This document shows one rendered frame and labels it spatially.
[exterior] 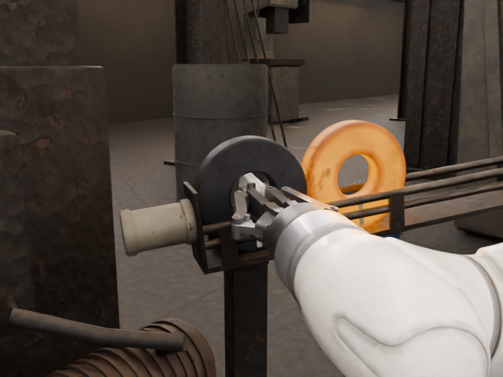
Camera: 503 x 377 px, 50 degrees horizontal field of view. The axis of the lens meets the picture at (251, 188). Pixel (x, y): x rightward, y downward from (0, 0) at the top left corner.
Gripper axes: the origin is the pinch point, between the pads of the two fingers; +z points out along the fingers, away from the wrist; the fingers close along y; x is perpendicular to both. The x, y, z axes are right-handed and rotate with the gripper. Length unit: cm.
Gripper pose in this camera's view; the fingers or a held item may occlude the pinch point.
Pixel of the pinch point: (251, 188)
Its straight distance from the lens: 71.9
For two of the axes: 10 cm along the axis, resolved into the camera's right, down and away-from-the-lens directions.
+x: 0.2, -9.5, -3.0
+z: -3.0, -3.0, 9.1
